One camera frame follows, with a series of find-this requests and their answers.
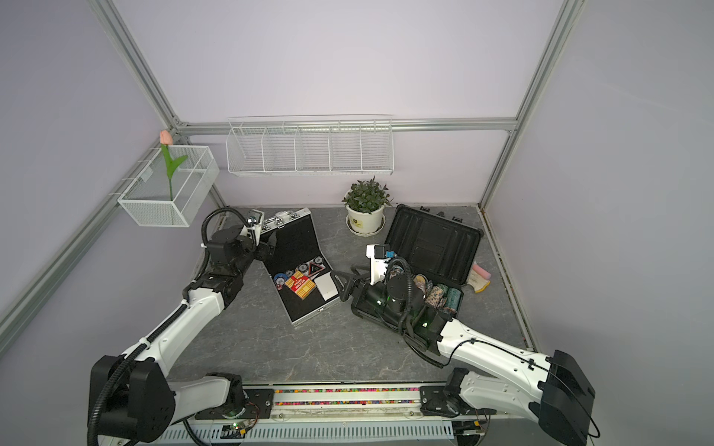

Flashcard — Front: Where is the silver aluminium poker case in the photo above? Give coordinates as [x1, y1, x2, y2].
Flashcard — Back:
[261, 207, 338, 325]

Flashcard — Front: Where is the black poker set case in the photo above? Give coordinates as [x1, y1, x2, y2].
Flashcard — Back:
[351, 204, 483, 340]

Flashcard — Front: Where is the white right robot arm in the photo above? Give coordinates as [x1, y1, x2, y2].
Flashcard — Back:
[330, 258, 602, 445]

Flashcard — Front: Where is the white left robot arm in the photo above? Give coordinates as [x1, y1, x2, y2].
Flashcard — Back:
[87, 206, 275, 445]

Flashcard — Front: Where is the mixed poker chip row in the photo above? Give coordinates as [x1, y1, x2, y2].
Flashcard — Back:
[425, 284, 449, 310]

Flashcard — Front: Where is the green poker chip row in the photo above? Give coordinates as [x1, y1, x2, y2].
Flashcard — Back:
[443, 288, 463, 316]

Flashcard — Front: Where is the white card deck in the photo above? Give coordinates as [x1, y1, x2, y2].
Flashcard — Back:
[314, 274, 338, 301]

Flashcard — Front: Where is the black triangle dealer button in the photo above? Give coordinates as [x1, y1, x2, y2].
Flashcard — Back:
[307, 262, 325, 278]

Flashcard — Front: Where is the red playing card box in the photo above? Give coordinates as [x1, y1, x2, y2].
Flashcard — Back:
[286, 271, 317, 300]

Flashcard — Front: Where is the white plant pot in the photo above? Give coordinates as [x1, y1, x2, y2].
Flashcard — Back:
[346, 206, 385, 236]

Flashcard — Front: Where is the white pot saucer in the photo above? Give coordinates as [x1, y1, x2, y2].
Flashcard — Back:
[345, 216, 387, 238]

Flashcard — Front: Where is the green potted plant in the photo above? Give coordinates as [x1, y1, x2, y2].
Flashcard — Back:
[342, 178, 392, 214]

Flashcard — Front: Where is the white cotton work glove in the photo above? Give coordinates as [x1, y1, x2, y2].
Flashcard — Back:
[467, 271, 491, 293]

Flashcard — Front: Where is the purple pink garden trowel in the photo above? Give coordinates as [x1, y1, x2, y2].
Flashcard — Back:
[472, 263, 492, 281]

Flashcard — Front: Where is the artificial pink tulip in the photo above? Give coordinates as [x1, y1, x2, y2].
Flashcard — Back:
[159, 130, 188, 201]

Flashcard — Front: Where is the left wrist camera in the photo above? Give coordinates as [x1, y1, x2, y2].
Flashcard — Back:
[241, 209, 265, 237]

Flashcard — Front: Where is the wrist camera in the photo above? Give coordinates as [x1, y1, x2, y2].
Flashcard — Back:
[366, 245, 395, 285]
[241, 209, 265, 237]

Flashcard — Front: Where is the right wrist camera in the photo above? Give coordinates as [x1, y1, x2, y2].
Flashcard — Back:
[366, 245, 395, 285]

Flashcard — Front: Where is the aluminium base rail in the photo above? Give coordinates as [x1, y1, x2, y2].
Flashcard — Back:
[166, 380, 581, 422]

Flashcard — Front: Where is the white wire wall shelf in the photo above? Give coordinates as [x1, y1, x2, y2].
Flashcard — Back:
[226, 114, 395, 176]

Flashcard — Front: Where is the white mesh wall basket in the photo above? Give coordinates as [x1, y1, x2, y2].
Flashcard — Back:
[117, 145, 219, 228]

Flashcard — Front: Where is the white vented cable duct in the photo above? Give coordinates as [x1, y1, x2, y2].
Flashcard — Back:
[155, 420, 456, 445]

